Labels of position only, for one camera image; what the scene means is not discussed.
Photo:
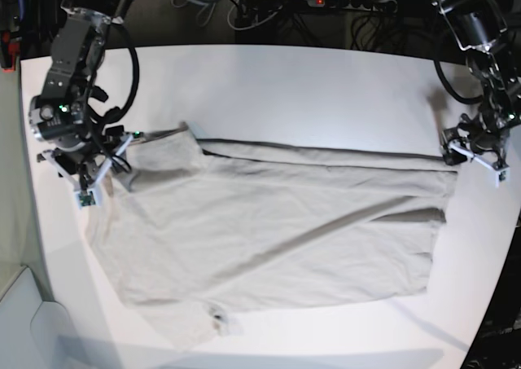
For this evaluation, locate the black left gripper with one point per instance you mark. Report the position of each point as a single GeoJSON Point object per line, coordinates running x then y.
{"type": "Point", "coordinates": [482, 134]}

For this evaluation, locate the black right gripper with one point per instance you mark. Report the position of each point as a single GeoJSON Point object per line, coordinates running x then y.
{"type": "Point", "coordinates": [51, 121]}

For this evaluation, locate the grey t-shirt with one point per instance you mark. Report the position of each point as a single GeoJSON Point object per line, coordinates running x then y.
{"type": "Point", "coordinates": [204, 230]}

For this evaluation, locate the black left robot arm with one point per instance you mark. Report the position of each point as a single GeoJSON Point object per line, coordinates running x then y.
{"type": "Point", "coordinates": [480, 31]}

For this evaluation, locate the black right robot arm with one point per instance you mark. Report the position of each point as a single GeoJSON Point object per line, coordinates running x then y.
{"type": "Point", "coordinates": [78, 51]}

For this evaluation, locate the red and black clamp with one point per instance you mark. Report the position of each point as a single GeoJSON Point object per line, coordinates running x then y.
{"type": "Point", "coordinates": [10, 50]}

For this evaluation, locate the black power strip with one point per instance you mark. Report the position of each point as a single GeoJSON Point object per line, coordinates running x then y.
{"type": "Point", "coordinates": [355, 5]}

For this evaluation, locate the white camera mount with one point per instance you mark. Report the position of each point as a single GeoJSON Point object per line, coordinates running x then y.
{"type": "Point", "coordinates": [501, 171]}
{"type": "Point", "coordinates": [84, 163]}

